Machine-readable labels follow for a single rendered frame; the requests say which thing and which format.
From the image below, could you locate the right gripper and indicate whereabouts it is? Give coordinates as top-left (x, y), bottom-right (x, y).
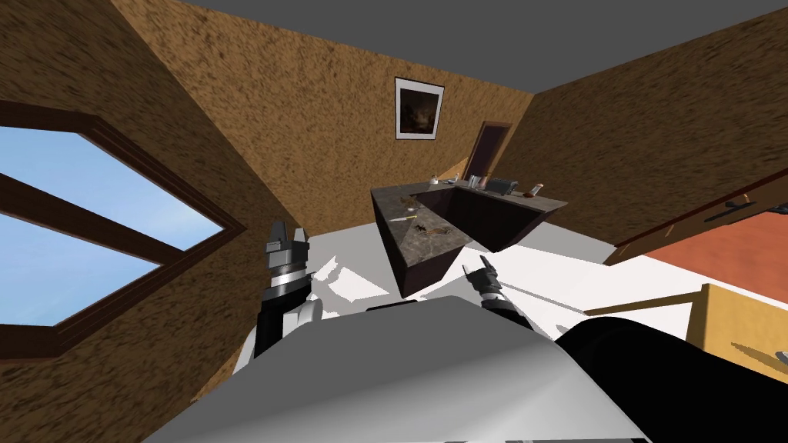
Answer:
top-left (461, 255), bottom-right (501, 295)

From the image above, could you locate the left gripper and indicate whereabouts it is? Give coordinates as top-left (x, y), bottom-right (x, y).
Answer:
top-left (264, 221), bottom-right (311, 269)

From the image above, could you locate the dark stone-topped kitchen counter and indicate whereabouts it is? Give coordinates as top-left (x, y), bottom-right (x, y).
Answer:
top-left (369, 174), bottom-right (569, 300)

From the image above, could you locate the dark brown door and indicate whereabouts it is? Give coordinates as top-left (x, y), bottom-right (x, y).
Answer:
top-left (461, 120), bottom-right (514, 183)

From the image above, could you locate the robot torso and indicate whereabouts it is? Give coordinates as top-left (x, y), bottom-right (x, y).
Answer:
top-left (142, 295), bottom-right (655, 443)

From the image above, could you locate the white framed dark picture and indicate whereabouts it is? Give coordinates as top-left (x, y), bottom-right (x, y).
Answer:
top-left (393, 76), bottom-right (446, 142)

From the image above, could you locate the brown framed window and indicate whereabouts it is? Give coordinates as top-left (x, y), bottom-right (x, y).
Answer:
top-left (0, 100), bottom-right (248, 364)

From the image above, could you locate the brown door leaf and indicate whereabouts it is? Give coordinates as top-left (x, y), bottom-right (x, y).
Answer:
top-left (603, 170), bottom-right (788, 267)

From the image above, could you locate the black door handle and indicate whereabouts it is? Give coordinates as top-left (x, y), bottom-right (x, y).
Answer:
top-left (703, 199), bottom-right (760, 224)

